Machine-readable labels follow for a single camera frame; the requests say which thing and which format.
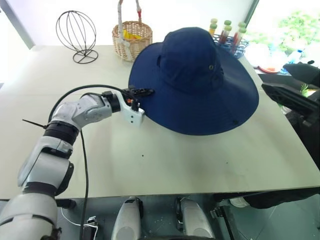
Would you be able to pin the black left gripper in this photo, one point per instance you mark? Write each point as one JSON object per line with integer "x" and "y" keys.
{"x": 129, "y": 96}

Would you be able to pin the navy blue wide-brim hat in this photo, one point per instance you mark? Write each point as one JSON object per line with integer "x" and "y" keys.
{"x": 192, "y": 82}

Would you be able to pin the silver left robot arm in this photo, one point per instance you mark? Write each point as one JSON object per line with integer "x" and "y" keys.
{"x": 47, "y": 172}

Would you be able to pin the yellow item in basket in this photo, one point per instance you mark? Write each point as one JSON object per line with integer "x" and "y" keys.
{"x": 130, "y": 36}

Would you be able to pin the green-capped tube with orange liquid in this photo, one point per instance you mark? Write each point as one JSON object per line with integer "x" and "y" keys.
{"x": 213, "y": 26}

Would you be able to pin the green-capped tube with red liquid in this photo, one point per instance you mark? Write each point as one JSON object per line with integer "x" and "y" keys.
{"x": 240, "y": 32}
{"x": 227, "y": 31}

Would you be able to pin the blue test tube rack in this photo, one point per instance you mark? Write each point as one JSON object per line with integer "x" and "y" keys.
{"x": 237, "y": 46}

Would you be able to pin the black zip tie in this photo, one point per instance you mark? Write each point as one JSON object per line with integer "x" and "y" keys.
{"x": 33, "y": 123}

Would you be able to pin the red plate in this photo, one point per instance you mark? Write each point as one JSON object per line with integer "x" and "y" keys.
{"x": 269, "y": 69}

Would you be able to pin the silver rounded robot leg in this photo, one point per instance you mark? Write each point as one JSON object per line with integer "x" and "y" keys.
{"x": 127, "y": 220}
{"x": 195, "y": 220}

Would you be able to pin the black chair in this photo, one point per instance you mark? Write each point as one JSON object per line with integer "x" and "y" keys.
{"x": 295, "y": 97}

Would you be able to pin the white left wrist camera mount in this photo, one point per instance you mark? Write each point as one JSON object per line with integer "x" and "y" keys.
{"x": 133, "y": 116}

